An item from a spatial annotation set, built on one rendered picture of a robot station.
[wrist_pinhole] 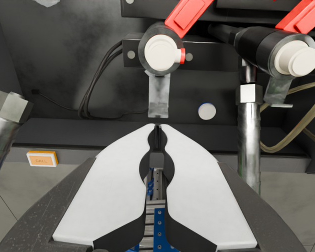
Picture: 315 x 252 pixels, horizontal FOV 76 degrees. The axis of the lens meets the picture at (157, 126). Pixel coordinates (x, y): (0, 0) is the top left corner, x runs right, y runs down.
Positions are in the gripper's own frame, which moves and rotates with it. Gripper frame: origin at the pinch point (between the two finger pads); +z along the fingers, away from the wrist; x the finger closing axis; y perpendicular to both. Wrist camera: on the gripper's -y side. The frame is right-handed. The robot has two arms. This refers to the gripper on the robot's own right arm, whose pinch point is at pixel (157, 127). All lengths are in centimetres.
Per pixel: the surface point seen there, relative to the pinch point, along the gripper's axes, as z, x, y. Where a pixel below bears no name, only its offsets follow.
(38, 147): 20.5, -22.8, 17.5
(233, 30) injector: 11.5, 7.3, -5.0
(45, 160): 19.0, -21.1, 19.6
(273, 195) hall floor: 116, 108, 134
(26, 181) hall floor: 115, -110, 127
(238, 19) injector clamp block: 17.3, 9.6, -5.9
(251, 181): 0.9, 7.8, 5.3
